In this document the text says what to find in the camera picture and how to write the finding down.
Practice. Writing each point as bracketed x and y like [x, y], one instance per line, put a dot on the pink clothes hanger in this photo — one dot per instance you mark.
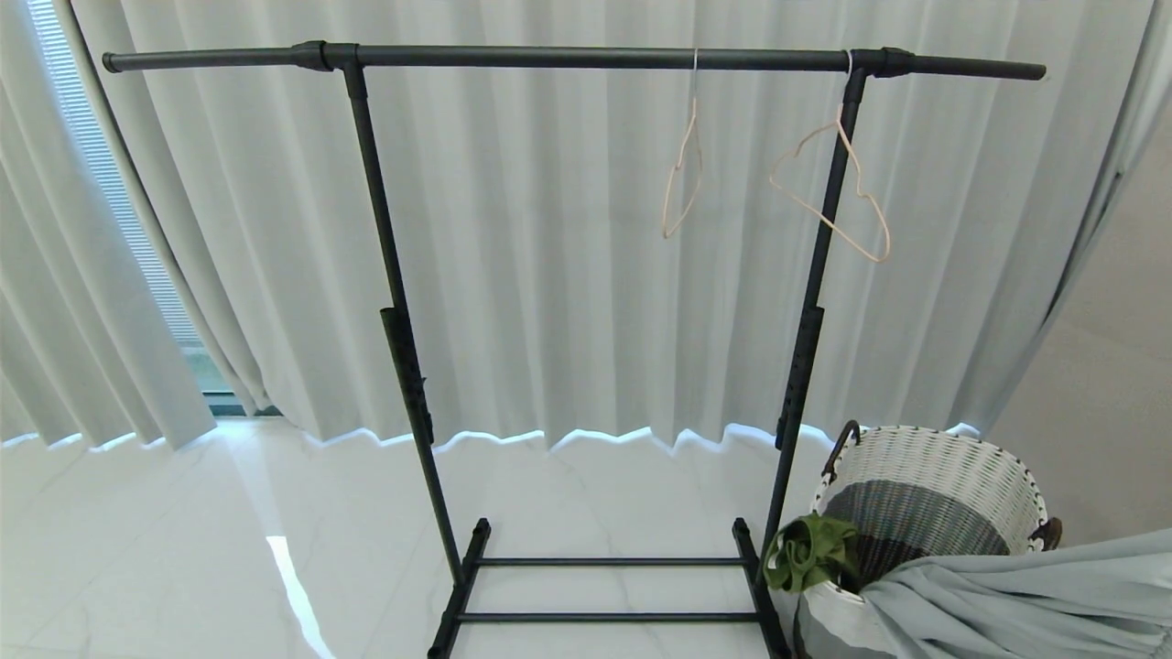
[693, 110]
[824, 220]

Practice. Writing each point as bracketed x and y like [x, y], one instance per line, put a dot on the pale grey shorts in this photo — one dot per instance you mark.
[1007, 604]

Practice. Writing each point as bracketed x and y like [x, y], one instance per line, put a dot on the black clothes rack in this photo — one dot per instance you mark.
[549, 58]

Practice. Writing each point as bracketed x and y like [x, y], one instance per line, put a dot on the white laundry basket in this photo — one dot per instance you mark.
[943, 458]

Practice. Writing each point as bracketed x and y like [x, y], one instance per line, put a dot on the green garment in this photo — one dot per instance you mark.
[810, 554]

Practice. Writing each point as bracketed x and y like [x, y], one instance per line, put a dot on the window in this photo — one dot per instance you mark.
[87, 119]

